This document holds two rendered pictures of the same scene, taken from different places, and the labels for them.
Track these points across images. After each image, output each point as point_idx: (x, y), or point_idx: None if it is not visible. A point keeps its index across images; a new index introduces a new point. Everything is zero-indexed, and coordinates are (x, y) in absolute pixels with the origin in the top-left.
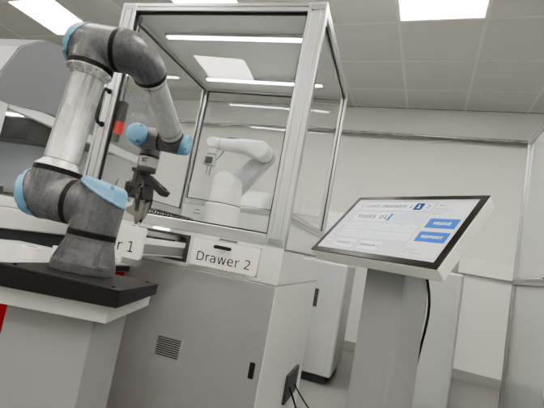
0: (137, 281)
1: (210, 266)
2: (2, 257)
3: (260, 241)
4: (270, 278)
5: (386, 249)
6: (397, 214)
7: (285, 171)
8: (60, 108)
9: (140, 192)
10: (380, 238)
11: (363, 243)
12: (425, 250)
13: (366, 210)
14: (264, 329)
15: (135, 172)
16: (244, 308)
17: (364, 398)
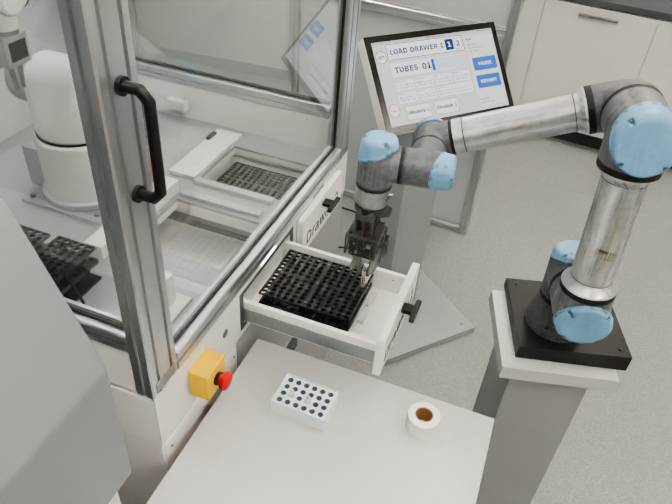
0: (526, 289)
1: (316, 234)
2: (465, 440)
3: (337, 162)
4: (341, 188)
5: (467, 105)
6: (438, 59)
7: (350, 57)
8: (630, 232)
9: (388, 236)
10: (450, 94)
11: (439, 106)
12: (495, 95)
13: (396, 59)
14: (338, 236)
15: (374, 220)
16: (328, 238)
17: (416, 211)
